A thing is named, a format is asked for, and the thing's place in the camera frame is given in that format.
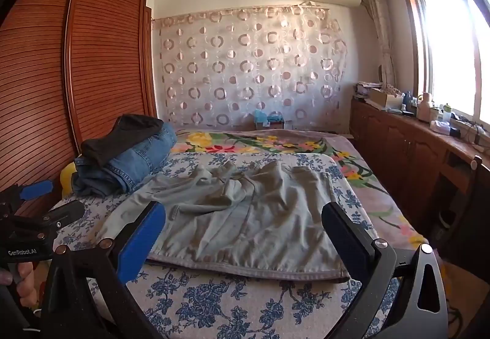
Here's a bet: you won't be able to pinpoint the white bottle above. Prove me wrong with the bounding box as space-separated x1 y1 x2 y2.
417 92 433 121

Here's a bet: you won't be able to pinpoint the circle-patterned sheer curtain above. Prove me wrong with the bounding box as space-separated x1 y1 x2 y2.
152 4 349 133

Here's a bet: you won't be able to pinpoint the wooden-framed window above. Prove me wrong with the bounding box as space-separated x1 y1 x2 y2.
398 0 490 125

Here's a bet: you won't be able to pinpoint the folded blue jeans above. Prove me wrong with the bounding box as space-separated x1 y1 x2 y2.
72 121 177 197

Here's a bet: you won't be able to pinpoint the floral window drape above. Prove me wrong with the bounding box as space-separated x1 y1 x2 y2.
362 0 397 85

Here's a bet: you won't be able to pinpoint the person's left hand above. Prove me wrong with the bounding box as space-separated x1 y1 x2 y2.
0 260 36 288

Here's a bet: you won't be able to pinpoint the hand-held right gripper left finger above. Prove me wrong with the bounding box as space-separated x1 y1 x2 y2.
40 201 167 339

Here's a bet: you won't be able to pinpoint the folded dark grey pants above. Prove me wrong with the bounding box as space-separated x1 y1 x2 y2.
81 114 164 167

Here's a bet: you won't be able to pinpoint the grey-green pants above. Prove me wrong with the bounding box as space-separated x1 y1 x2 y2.
96 160 350 283

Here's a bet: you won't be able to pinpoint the wooden slatted wardrobe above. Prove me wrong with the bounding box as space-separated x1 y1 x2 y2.
0 0 158 210

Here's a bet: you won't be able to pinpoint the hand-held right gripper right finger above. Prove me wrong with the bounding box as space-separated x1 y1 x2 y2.
322 202 448 339

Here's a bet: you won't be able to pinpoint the open cardboard box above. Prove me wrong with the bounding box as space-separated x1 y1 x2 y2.
367 88 404 110

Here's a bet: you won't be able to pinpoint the stack of papers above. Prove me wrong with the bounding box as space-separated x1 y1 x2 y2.
354 82 383 99

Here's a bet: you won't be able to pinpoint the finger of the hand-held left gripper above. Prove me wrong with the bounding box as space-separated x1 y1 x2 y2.
42 200 85 229
8 180 54 206

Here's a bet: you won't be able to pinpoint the yellow plush toy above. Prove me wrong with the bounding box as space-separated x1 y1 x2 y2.
59 161 79 196

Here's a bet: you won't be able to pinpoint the long wooden cabinet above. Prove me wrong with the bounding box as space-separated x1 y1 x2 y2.
350 98 490 248

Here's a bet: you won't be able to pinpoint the blue floral bed cover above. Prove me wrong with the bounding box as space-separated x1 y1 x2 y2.
50 151 402 339

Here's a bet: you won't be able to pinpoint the pink floral blanket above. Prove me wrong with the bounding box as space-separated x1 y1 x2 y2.
168 129 429 248

